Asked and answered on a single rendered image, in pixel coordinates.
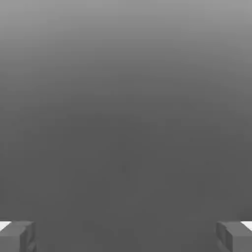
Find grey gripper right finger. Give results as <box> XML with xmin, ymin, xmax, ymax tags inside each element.
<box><xmin>215</xmin><ymin>220</ymin><xmax>252</xmax><ymax>252</ymax></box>

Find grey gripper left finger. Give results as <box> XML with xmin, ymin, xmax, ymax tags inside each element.
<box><xmin>0</xmin><ymin>220</ymin><xmax>37</xmax><ymax>252</ymax></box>

